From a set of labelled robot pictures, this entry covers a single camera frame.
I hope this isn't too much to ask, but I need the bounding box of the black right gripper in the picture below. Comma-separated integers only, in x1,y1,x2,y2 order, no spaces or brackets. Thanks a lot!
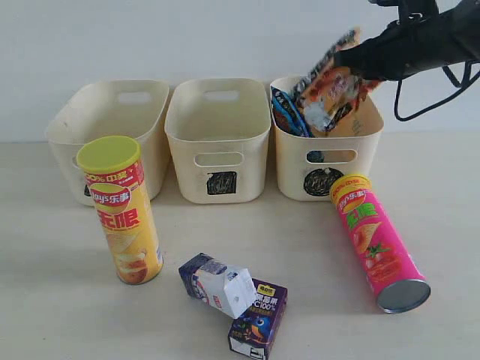
333,1,440,80

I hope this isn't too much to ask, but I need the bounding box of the left cream plastic bin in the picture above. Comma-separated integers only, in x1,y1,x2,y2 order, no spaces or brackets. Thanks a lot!
45,80,170,206

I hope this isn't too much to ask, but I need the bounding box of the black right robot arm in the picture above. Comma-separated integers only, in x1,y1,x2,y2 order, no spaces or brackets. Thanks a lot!
334,0,479,81

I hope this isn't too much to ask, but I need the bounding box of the blue noodle packet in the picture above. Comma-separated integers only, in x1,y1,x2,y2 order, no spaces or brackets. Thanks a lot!
270,86,314,138

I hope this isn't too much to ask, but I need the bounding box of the purple juice box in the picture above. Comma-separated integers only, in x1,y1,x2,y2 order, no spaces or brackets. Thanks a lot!
228,278,288,360

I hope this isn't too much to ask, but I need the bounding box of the pink Lays chips can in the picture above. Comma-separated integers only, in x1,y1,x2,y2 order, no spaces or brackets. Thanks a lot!
329,174,431,314

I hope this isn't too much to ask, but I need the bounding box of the cream plastic bin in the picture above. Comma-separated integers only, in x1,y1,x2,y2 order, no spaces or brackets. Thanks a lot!
274,97,384,201
164,78,271,204
45,80,170,206

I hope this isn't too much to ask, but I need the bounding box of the orange snack bag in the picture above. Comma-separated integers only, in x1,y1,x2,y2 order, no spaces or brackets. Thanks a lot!
289,27,382,137

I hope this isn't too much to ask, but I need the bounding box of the yellow Lays chips can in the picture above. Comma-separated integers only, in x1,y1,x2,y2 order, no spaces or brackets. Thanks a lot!
76,136,164,285

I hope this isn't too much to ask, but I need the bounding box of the middle cream plastic bin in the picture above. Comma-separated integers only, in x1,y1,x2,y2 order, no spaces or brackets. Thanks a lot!
164,78,271,204

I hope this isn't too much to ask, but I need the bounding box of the white blue milk carton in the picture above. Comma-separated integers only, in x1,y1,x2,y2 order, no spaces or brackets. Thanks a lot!
178,253,257,319

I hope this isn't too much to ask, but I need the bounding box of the right cream plastic bin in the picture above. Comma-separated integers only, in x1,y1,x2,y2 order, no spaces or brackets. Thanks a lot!
274,97,384,201

